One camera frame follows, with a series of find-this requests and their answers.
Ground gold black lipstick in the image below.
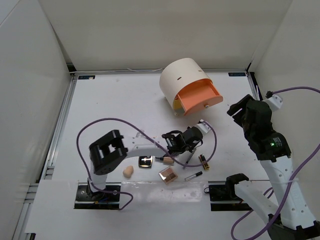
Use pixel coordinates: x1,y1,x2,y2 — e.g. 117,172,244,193
198,154,210,171

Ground clear black-capped mascara tube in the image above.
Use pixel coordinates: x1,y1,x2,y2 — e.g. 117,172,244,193
184,171,203,182

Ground red lip gloss tube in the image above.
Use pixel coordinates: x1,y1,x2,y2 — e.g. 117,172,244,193
182,149,196,170

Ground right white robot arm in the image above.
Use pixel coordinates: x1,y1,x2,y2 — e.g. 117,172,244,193
224,94,320,240

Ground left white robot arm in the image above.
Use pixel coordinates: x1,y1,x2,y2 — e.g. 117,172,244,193
86,124,209,200

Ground beige makeup sponge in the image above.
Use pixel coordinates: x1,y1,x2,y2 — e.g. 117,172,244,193
122,165,134,179

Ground beige foundation bottle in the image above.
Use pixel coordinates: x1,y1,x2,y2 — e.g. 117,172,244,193
155,156,175,166

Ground brown eyeshadow palette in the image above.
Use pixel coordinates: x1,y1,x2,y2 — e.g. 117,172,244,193
158,166,178,185

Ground black gold square compact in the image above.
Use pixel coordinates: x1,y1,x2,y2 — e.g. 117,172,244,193
138,156,153,169

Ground yellow middle drawer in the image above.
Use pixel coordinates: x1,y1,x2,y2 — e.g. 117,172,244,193
172,98,182,111

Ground cream round drawer cabinet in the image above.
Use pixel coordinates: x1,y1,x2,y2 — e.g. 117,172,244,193
159,58,211,112

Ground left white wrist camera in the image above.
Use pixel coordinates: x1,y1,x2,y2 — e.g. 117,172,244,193
195,119,212,136

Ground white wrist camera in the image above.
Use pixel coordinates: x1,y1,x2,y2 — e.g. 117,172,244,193
264,91,283,112
195,119,212,136

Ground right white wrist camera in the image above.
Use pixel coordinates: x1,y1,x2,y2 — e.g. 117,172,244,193
264,91,283,112

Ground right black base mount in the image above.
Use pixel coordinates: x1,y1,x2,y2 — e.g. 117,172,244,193
203,183,251,212

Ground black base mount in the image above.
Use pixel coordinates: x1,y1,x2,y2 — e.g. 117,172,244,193
74,183,121,210
203,183,251,212

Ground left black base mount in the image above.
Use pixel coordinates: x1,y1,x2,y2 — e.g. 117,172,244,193
74,183,121,210

